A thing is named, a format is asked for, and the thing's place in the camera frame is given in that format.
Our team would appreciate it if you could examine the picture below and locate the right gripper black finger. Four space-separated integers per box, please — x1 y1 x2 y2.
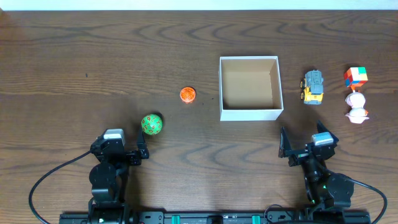
317 120 339 144
279 127 292 156

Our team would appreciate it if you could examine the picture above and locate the green ball with red numbers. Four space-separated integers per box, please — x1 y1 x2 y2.
141 114 163 135

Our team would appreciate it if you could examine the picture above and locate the pink and white duck figure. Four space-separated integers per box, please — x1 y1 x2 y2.
345 91 369 124

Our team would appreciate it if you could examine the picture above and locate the grey and yellow toy truck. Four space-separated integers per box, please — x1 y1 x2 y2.
300 70 324 105

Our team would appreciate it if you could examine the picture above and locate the multicoloured puzzle cube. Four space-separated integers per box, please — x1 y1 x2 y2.
344 67 368 88

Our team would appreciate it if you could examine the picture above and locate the orange round plastic toy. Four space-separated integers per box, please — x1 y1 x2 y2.
180 86 196 103

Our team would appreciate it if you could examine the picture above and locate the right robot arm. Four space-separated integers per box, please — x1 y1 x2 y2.
279 121 354 219

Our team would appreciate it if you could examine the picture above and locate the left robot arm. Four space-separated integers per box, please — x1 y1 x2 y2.
87 129 149 224

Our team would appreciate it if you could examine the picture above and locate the white cardboard box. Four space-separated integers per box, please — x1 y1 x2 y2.
218 56 284 121

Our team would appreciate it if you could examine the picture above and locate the black mounting rail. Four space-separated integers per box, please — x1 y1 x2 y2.
59 210 371 224

